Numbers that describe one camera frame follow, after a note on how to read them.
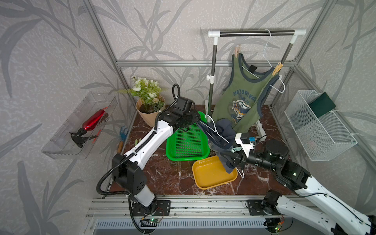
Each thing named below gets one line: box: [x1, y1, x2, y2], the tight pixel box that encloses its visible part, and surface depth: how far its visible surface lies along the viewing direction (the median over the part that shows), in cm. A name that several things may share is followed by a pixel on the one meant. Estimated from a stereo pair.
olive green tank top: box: [211, 52, 280, 133], surface depth 87 cm
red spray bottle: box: [69, 109, 109, 148], surface depth 65 cm
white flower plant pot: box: [130, 75, 166, 127], surface depth 95 cm
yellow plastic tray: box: [191, 155, 238, 190], surface depth 86 cm
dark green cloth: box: [308, 91, 337, 118], surface depth 72 cm
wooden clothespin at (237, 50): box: [235, 46, 240, 59], surface depth 86 cm
